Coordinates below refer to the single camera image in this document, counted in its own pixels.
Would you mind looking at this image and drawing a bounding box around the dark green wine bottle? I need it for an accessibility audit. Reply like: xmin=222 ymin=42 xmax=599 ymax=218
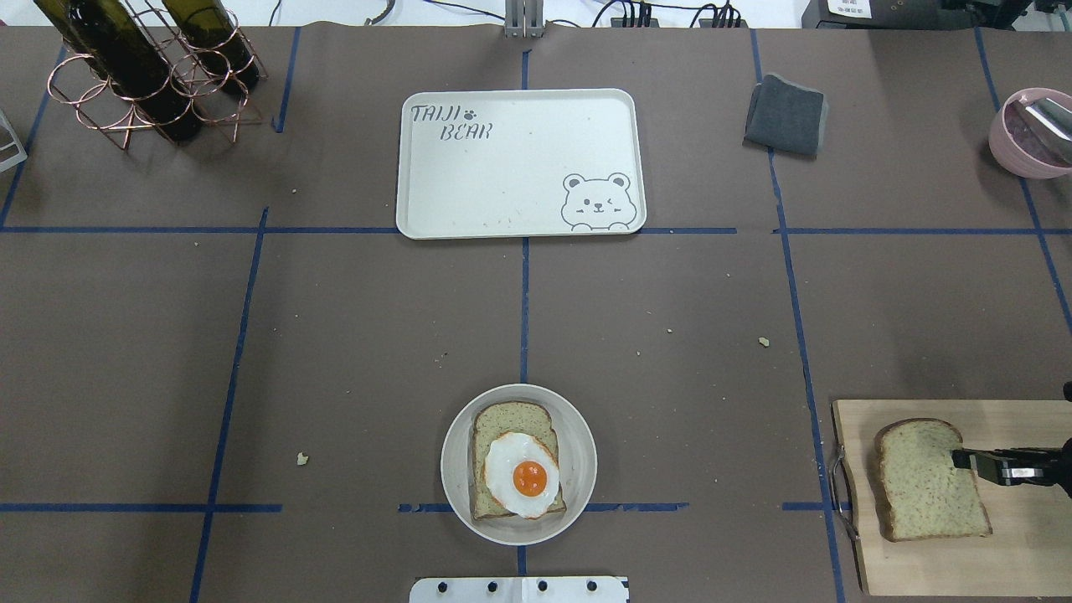
xmin=164 ymin=1 xmax=260 ymax=95
xmin=34 ymin=1 xmax=203 ymax=142

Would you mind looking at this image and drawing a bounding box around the copper wire bottle rack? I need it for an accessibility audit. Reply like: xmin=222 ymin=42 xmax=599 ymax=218
xmin=38 ymin=1 xmax=267 ymax=150

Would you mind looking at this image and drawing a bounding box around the white round plate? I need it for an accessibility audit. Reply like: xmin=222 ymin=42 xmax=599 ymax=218
xmin=440 ymin=383 xmax=598 ymax=546

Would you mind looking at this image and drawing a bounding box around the metal scoop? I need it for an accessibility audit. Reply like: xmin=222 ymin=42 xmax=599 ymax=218
xmin=1016 ymin=98 xmax=1071 ymax=155

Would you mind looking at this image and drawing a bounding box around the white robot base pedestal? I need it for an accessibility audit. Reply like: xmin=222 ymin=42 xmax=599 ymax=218
xmin=410 ymin=575 xmax=631 ymax=602

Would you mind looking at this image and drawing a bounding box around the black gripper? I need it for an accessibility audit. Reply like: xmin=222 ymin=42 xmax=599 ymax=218
xmin=951 ymin=438 xmax=1072 ymax=497

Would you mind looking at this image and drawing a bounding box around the grey folded cloth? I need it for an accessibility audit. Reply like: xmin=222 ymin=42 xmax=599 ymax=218
xmin=744 ymin=73 xmax=828 ymax=157

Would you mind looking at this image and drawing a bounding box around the white bear tray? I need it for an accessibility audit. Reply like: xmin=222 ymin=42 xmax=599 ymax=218
xmin=394 ymin=88 xmax=647 ymax=240

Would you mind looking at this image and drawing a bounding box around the bread slice on plate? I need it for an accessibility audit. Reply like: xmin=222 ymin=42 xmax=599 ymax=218
xmin=471 ymin=401 xmax=566 ymax=520

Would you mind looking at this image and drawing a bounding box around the wooden cutting board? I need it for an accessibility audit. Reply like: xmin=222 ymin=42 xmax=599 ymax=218
xmin=833 ymin=399 xmax=1071 ymax=598

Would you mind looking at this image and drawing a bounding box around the bread slice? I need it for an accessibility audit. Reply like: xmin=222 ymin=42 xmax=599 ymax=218
xmin=874 ymin=417 xmax=992 ymax=543
xmin=471 ymin=401 xmax=566 ymax=520

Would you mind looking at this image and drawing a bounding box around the fried egg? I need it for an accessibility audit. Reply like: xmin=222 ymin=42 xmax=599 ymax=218
xmin=482 ymin=432 xmax=560 ymax=519

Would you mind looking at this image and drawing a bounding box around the pink bowl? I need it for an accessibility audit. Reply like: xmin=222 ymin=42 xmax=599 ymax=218
xmin=989 ymin=88 xmax=1071 ymax=179

